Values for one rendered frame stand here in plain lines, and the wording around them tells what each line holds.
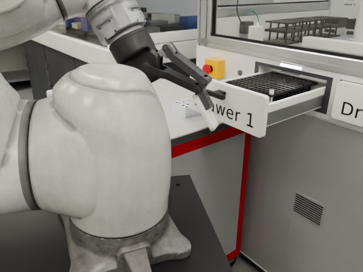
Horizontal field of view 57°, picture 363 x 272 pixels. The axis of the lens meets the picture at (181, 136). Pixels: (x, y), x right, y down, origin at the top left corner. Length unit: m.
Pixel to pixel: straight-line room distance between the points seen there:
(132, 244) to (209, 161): 0.71
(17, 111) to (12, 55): 4.51
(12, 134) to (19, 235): 0.22
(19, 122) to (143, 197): 0.18
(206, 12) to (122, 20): 0.85
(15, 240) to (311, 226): 0.97
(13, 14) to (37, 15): 0.04
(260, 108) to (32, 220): 0.56
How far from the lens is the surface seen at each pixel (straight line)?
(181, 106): 1.15
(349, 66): 1.06
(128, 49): 0.59
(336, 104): 1.07
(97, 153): 0.42
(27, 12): 0.57
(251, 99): 0.87
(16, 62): 5.00
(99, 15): 0.60
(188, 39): 1.86
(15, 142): 0.45
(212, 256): 0.55
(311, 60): 1.11
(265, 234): 1.47
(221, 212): 1.34
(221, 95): 0.89
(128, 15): 0.59
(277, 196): 1.33
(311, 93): 1.04
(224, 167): 1.23
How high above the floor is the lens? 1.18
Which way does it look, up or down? 24 degrees down
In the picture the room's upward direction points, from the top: straight up
